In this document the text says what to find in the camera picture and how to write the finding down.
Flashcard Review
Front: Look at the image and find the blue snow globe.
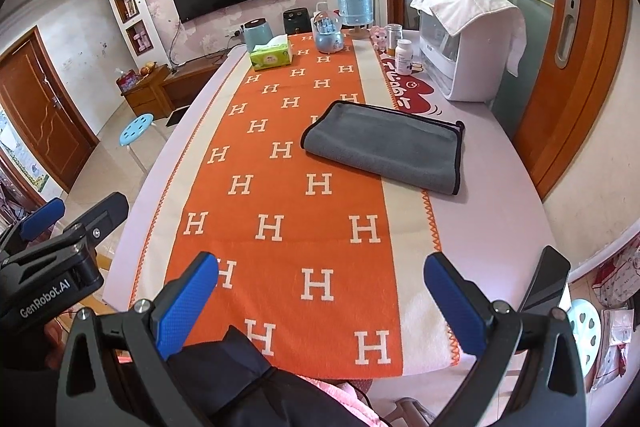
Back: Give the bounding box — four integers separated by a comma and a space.
311, 4, 346, 54

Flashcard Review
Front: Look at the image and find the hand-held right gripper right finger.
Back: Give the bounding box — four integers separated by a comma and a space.
424, 251, 587, 427

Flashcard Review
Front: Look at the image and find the glass jar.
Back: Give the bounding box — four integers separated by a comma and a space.
385, 23, 404, 56

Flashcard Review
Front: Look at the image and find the wooden sliding door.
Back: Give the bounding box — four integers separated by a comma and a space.
514, 0, 632, 198

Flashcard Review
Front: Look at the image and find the black phone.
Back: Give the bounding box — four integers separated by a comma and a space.
517, 245, 572, 314

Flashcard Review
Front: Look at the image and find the white appliance with cloth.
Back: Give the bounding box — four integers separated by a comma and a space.
410, 0, 528, 78

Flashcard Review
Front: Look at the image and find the green tissue box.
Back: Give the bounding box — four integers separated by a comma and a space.
249, 36, 293, 72

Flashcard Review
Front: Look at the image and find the grey towel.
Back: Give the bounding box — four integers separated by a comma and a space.
300, 101, 466, 196

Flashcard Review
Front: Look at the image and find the white pill bottle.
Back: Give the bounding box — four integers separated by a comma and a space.
395, 39, 415, 76

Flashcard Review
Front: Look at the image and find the light blue plastic stool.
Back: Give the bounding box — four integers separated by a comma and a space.
567, 298, 601, 370

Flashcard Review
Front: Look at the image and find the blue round stool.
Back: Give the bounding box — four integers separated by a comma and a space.
119, 113, 167, 174

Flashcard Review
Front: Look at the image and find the orange printed blanket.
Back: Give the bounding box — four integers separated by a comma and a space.
129, 32, 461, 380

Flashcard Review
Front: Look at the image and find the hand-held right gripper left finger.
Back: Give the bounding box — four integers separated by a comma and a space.
56, 251, 220, 427

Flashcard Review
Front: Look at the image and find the white countertop appliance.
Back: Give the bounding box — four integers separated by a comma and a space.
417, 9, 522, 102

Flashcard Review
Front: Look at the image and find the pink clothing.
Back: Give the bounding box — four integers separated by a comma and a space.
300, 377, 382, 427

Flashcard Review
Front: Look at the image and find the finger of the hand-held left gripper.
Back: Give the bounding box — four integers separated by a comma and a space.
47, 191, 130, 253
0, 198, 67, 260

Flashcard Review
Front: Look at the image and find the pile of plastic bags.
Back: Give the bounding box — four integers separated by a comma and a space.
590, 244, 640, 390

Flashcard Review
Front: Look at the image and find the silver door handle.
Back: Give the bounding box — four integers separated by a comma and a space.
554, 0, 581, 69

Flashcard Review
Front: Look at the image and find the teal kettle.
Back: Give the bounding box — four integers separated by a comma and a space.
242, 19, 274, 54

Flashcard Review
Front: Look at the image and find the dark clothing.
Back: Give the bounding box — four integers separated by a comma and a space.
167, 326, 401, 427

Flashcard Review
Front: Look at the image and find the pink gift box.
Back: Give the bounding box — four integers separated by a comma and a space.
116, 69, 144, 96

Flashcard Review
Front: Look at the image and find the red and white printed mat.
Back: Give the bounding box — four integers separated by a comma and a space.
377, 51, 449, 112

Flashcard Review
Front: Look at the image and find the black air fryer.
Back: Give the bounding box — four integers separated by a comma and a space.
282, 8, 312, 36

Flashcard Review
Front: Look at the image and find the wooden television cabinet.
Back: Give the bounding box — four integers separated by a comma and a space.
120, 53, 232, 120

